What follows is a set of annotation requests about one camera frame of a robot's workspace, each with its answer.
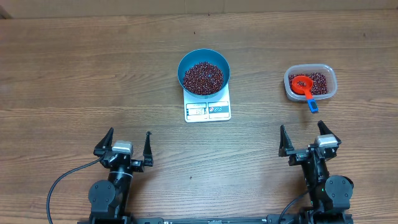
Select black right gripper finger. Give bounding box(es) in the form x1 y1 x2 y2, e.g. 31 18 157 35
279 125 294 157
317 120 341 145

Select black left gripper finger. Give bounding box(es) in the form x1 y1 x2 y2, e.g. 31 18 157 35
93 128 114 156
143 131 154 167

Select red scoop blue handle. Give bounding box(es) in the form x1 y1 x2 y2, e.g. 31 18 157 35
292 76 318 113

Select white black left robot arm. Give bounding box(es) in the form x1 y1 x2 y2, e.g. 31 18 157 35
88 128 154 223

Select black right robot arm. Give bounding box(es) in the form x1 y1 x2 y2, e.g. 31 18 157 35
277 120 354 224

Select white digital kitchen scale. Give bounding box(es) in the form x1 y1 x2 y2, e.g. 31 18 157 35
183 84 231 123

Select red beans in bowl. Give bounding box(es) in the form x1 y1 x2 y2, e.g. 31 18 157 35
183 62 224 95

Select teal plastic bowl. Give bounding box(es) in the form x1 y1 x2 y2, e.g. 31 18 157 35
177 49 231 98

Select red adzuki beans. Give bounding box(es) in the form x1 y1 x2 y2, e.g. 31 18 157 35
288 73 328 95

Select clear plastic food container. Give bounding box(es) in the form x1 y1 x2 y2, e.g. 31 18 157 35
284 63 338 101

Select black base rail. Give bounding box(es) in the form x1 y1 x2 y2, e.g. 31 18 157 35
77 214 354 224

